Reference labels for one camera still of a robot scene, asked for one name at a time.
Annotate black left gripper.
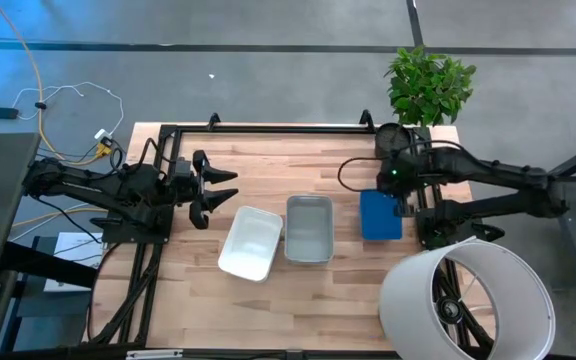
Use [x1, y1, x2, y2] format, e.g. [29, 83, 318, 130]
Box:
[166, 149, 240, 230]

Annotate blue perforated plastic basket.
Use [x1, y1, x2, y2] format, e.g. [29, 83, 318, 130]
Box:
[358, 189, 404, 242]

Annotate white plastic basket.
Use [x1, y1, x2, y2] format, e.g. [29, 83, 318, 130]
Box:
[217, 205, 286, 284]

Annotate black plant pot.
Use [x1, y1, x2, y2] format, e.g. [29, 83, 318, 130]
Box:
[373, 122, 413, 159]

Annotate green leafy plant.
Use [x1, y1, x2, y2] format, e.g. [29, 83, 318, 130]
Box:
[383, 45, 478, 128]

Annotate grey plastic basket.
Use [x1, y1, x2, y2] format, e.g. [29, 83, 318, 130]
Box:
[284, 194, 336, 266]

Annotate large white lampshade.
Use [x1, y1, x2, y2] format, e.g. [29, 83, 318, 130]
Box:
[377, 236, 558, 360]

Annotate black lamp socket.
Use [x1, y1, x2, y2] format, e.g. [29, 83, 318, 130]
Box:
[436, 296, 464, 325]

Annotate white paper sheet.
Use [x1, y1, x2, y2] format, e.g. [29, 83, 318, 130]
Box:
[42, 231, 105, 294]

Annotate black desk beam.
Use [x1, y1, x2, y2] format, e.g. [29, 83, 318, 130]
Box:
[0, 239, 98, 290]

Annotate black aluminium rig frame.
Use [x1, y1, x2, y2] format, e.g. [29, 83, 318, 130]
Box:
[86, 110, 500, 360]

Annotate silver metal bracket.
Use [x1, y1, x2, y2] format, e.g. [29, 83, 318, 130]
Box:
[126, 349, 184, 360]

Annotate yellow floor cable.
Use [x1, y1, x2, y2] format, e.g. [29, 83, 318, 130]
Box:
[0, 0, 104, 167]

